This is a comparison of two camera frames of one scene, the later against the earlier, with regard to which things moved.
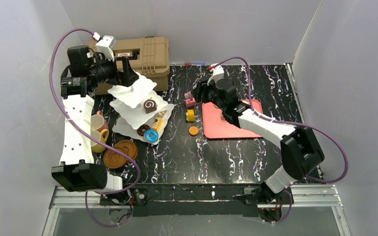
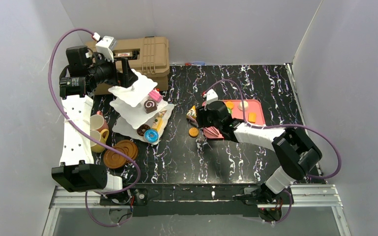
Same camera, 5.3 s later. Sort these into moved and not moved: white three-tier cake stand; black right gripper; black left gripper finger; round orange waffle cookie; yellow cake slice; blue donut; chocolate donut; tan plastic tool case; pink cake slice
Moved: pink cake slice; yellow cake slice; black right gripper
Not moved: black left gripper finger; white three-tier cake stand; blue donut; chocolate donut; round orange waffle cookie; tan plastic tool case
